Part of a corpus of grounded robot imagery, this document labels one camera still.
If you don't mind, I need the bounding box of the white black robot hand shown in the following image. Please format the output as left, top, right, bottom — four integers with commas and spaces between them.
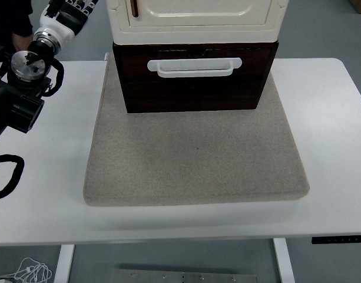
35, 0, 100, 48

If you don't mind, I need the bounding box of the white drawer handle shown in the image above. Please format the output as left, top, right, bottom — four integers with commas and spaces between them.
147, 57, 243, 79

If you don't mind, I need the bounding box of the dark wooden drawer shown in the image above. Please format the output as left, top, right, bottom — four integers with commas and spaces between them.
120, 48, 272, 111

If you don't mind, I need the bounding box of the cream cabinet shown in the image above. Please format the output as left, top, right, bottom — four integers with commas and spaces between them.
105, 0, 289, 45

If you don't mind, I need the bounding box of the dark wooden cabinet base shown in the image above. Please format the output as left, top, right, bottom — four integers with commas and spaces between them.
112, 41, 280, 114

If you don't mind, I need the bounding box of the beige fabric mat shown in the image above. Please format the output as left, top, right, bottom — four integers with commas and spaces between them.
82, 54, 310, 207

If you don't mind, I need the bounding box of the white table leg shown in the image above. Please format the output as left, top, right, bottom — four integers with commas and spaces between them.
273, 238, 296, 283
52, 244, 77, 283

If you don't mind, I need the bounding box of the black table control panel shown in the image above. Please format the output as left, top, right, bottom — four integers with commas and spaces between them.
312, 235, 361, 245

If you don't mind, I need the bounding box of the white cable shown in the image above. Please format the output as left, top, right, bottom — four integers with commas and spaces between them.
0, 257, 54, 283

